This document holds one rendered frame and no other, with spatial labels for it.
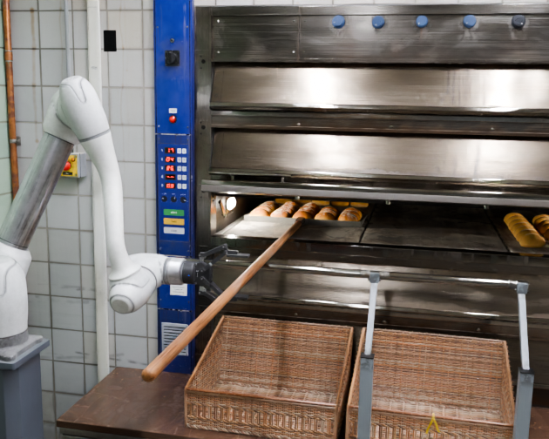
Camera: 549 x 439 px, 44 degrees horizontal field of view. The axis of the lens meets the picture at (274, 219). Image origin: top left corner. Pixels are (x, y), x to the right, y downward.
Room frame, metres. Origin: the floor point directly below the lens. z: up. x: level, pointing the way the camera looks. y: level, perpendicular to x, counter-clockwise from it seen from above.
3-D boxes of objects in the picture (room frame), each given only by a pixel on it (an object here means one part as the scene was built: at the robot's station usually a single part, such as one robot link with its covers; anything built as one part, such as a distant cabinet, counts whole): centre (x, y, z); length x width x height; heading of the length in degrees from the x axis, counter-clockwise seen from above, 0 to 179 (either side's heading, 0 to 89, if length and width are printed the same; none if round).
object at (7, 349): (1.90, 0.82, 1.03); 0.22 x 0.18 x 0.06; 169
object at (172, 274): (2.14, 0.31, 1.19); 0.09 x 0.06 x 0.09; 168
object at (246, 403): (2.43, -0.01, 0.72); 0.56 x 0.49 x 0.28; 78
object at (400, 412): (2.31, -0.58, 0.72); 0.56 x 0.49 x 0.28; 77
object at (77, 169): (2.84, 0.86, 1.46); 0.10 x 0.07 x 0.10; 78
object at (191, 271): (2.12, 0.24, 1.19); 0.09 x 0.07 x 0.08; 78
